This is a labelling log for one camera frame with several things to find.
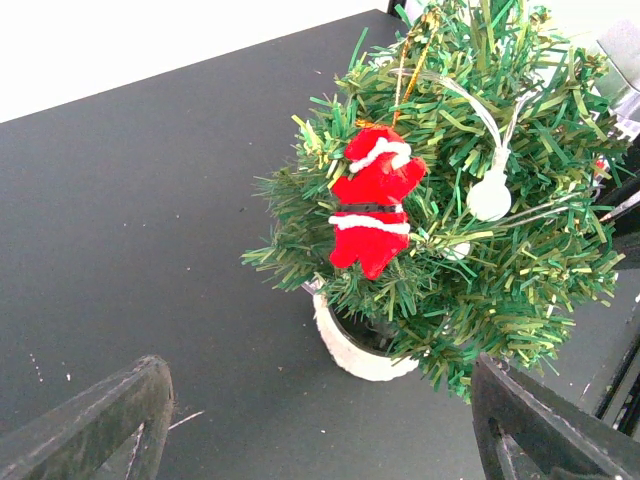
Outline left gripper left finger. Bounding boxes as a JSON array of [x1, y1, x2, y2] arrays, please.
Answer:
[[1, 355, 174, 479]]

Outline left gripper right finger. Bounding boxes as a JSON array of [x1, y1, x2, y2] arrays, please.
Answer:
[[471, 353, 639, 479]]

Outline white bulb string lights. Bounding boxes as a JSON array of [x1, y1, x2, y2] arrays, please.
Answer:
[[387, 67, 601, 264]]

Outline small green christmas tree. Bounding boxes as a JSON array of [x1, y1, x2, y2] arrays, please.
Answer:
[[243, 1, 627, 398]]

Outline red bell ornament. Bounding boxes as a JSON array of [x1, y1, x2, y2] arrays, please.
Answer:
[[329, 126, 428, 280]]

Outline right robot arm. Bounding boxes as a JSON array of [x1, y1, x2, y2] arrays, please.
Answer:
[[594, 174, 639, 440]]

